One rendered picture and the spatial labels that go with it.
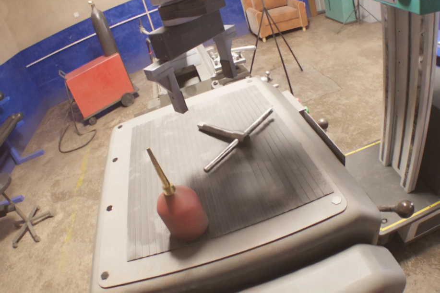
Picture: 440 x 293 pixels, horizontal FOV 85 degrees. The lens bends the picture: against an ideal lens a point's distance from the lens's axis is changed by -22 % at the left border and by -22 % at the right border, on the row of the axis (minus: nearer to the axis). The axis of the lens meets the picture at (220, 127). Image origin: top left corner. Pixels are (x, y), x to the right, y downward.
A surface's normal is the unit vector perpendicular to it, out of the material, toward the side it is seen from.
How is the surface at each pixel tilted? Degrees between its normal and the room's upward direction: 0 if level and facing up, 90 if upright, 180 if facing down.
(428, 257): 0
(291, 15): 90
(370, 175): 0
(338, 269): 0
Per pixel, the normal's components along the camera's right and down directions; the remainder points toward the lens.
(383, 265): 0.51, -0.79
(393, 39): 0.15, 0.51
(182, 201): 0.25, -0.45
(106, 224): -0.26, -0.80
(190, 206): 0.58, -0.22
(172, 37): 0.69, 0.24
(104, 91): 0.51, 0.36
